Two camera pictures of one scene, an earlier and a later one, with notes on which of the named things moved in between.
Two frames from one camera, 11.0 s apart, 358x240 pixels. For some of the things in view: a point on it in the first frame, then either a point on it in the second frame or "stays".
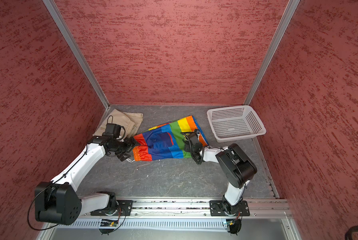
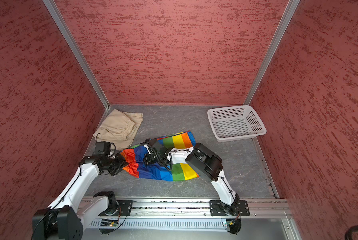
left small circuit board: x=107 y=222 stays
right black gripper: x=186 y=146 -> x=148 y=161
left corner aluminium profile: x=53 y=10 stays
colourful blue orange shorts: x=166 y=140 -> x=180 y=143
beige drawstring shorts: x=131 y=121 stays
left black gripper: x=130 y=146 -> x=122 y=164
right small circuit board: x=230 y=222 stays
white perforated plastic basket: x=235 y=123 stays
